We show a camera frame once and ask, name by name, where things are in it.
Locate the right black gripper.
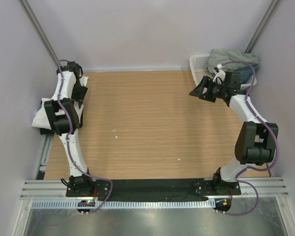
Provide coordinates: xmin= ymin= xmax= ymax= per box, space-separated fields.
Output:
xmin=189 ymin=76 xmax=228 ymax=103

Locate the white t shirt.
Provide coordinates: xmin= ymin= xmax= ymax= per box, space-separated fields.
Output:
xmin=32 ymin=98 xmax=84 ymax=130

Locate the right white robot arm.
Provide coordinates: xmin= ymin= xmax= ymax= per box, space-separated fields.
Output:
xmin=189 ymin=72 xmax=278 ymax=196

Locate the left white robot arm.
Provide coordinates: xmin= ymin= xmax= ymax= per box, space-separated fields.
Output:
xmin=43 ymin=60 xmax=94 ymax=197

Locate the white plastic laundry basket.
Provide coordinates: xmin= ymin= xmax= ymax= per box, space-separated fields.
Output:
xmin=189 ymin=55 xmax=257 ymax=90

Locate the grey t shirt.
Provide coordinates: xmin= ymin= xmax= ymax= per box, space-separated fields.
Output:
xmin=207 ymin=49 xmax=259 ymax=73

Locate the teal blue t shirt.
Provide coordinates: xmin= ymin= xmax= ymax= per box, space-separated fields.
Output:
xmin=235 ymin=66 xmax=253 ymax=84

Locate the black folded t shirt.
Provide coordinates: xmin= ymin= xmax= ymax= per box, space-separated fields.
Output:
xmin=39 ymin=100 xmax=86 ymax=136

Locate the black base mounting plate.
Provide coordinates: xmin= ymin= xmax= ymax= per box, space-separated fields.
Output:
xmin=65 ymin=177 xmax=241 ymax=203

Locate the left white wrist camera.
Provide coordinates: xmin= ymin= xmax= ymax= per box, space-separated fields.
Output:
xmin=79 ymin=76 xmax=89 ymax=87

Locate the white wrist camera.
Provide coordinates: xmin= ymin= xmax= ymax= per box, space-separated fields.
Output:
xmin=213 ymin=64 xmax=226 ymax=85
xmin=79 ymin=76 xmax=89 ymax=87

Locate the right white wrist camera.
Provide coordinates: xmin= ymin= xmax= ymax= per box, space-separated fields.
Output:
xmin=213 ymin=64 xmax=226 ymax=85

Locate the left aluminium corner post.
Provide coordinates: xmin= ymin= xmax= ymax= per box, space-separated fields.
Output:
xmin=19 ymin=0 xmax=60 ymax=71

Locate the aluminium corner post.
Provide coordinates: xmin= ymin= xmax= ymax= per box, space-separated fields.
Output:
xmin=19 ymin=0 xmax=60 ymax=71
xmin=244 ymin=0 xmax=282 ymax=53

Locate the aluminium front frame rail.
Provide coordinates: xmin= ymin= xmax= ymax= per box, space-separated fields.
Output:
xmin=20 ymin=177 xmax=289 ymax=202

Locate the slotted grey cable duct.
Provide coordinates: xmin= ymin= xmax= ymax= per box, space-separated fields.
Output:
xmin=31 ymin=199 xmax=215 ymax=210

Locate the right aluminium corner post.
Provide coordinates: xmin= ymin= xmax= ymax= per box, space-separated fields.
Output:
xmin=244 ymin=0 xmax=282 ymax=53

